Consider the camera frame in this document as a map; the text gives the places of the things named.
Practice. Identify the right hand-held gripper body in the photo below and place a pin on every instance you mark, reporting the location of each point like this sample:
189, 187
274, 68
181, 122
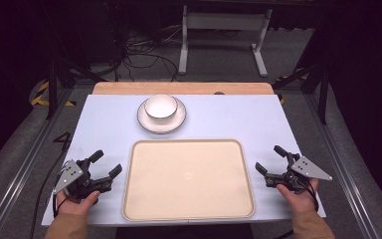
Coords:
308, 168

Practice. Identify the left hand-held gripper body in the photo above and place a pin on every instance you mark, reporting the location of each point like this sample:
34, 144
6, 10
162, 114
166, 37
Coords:
69, 172

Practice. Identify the person's right hand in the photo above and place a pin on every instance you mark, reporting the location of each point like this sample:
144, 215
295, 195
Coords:
296, 200

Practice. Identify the person's left hand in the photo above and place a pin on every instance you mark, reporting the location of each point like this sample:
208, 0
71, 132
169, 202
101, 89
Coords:
78, 205

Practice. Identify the white plate with dark rim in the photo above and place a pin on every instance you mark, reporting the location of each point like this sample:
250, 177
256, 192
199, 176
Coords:
165, 126

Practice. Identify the black tripod stand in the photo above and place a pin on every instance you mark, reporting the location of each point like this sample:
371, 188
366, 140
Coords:
323, 96
52, 86

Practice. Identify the yellow and black floor tape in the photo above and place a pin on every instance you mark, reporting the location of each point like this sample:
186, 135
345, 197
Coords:
290, 79

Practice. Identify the beige tray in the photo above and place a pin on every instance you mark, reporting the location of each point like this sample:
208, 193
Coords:
188, 181

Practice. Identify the white bowl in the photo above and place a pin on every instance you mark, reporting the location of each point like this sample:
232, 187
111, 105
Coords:
161, 106

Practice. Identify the metal floor rail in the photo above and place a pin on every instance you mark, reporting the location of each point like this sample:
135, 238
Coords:
344, 172
16, 176

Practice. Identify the white metal table frame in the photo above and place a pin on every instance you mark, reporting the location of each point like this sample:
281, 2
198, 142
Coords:
225, 21

